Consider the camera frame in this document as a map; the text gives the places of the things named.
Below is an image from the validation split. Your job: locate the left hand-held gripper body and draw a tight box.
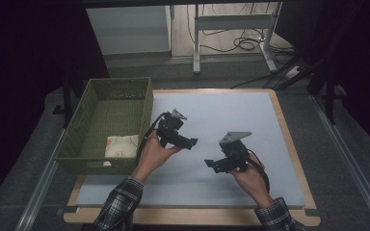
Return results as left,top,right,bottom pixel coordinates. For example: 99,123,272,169
156,108,188,149

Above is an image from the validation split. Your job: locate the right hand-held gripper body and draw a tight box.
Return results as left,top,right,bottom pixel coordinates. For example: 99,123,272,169
218,130,253,171

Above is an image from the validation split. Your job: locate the cream cloth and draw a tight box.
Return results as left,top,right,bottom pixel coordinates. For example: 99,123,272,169
103,134,141,167

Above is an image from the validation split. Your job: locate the green plastic basket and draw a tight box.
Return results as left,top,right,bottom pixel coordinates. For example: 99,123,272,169
55,76,155,176

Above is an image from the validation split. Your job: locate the person's right hand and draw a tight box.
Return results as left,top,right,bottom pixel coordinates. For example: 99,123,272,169
228,153,276,209

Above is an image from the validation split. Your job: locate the person's left hand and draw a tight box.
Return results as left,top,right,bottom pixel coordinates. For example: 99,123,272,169
130,129,183,184

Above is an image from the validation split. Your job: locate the white table board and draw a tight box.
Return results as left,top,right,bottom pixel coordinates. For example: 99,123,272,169
75,90,306,208

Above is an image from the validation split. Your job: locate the white power strip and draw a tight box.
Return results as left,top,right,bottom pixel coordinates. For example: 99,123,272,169
283,64,304,80

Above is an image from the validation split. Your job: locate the black metal stand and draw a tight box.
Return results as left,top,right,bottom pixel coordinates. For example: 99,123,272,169
307,57,349,126
52,64,89,129

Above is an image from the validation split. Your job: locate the white cabinet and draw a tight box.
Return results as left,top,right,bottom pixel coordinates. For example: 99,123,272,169
86,5,173,56

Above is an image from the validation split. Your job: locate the dark curtain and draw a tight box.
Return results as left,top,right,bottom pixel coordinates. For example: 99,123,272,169
275,0,370,155
0,0,111,210

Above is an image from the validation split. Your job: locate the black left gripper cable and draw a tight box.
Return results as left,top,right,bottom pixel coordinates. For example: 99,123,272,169
137,111,169,157

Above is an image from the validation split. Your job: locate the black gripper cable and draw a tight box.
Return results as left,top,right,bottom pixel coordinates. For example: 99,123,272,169
137,111,169,157
246,148,272,194

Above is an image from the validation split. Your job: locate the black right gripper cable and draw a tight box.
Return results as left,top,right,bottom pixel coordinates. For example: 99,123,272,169
246,148,272,194

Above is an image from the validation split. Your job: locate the black floor cable bundle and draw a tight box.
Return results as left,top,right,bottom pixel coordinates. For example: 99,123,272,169
186,3,296,54

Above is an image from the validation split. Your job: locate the aluminium rail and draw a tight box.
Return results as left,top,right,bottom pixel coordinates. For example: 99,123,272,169
310,94,370,231
13,128,67,231

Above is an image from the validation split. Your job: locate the grey metal desk frame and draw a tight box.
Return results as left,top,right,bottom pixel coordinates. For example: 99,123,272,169
192,2,284,75

